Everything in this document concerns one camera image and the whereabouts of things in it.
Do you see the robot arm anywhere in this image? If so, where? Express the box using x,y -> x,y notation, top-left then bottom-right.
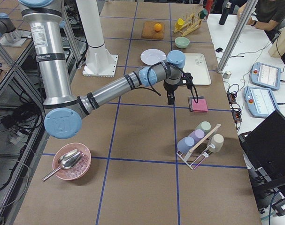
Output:
0,13 -> 20,43
19,0 -> 191,139

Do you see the white wire cup rack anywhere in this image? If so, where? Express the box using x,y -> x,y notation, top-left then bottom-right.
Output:
176,124 -> 221,170

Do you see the yellow mug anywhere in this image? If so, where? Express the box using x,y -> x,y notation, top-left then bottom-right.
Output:
175,18 -> 185,30

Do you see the aluminium frame post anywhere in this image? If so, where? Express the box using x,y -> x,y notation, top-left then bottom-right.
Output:
216,0 -> 258,74

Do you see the orange fruit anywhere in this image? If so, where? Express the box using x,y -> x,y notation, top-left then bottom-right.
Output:
154,23 -> 162,32

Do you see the cream bear tray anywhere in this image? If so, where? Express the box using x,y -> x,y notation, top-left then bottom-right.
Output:
183,53 -> 211,85

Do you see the blue cup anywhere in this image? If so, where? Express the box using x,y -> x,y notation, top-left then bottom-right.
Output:
177,136 -> 195,154

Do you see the brown wooden cutting board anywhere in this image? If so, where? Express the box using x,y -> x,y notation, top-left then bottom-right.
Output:
141,21 -> 165,40

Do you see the pink bowl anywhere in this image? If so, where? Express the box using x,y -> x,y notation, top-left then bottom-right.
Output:
52,142 -> 91,180

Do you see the small metal cylinder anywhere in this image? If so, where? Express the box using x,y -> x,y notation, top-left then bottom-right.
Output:
223,71 -> 232,79

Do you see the white round plate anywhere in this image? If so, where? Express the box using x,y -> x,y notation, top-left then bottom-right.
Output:
140,49 -> 166,66

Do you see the teach pendant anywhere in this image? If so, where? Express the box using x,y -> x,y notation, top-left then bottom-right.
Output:
250,62 -> 281,90
244,87 -> 279,118

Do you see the purple cup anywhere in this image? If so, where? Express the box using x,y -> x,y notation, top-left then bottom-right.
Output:
189,129 -> 205,143

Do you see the seated person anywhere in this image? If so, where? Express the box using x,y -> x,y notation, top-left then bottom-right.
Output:
246,0 -> 285,32

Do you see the beige cup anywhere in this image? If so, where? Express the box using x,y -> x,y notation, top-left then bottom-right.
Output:
207,134 -> 224,153

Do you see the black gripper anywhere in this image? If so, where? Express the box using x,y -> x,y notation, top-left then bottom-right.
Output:
163,78 -> 181,105

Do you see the green ceramic bowl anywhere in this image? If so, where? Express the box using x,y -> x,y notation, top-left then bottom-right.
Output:
175,37 -> 190,49

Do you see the grey cloth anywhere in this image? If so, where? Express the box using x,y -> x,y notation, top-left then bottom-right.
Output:
188,96 -> 204,111

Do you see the wooden peg drying rack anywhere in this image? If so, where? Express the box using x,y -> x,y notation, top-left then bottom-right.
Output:
173,12 -> 202,37

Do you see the green cup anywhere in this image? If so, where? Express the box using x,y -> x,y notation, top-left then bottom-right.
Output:
196,121 -> 211,135

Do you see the dark green mug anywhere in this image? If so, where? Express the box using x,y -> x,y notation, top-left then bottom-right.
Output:
198,8 -> 208,19

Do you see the metal scoop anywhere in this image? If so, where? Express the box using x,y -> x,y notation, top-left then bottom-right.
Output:
42,149 -> 83,182

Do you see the black laptop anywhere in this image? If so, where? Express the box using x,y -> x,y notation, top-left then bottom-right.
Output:
238,109 -> 285,179

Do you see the black water bottle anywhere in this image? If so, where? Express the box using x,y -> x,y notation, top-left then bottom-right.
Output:
219,2 -> 231,25

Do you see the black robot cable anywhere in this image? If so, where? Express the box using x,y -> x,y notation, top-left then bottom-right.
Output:
148,60 -> 200,104

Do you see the upper teach pendant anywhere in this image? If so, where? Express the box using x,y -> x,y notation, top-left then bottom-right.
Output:
250,62 -> 281,90

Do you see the lower teach pendant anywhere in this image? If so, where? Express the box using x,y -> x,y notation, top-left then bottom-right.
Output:
244,87 -> 279,118

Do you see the pink cloth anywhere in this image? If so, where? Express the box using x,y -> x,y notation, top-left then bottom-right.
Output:
191,98 -> 208,113

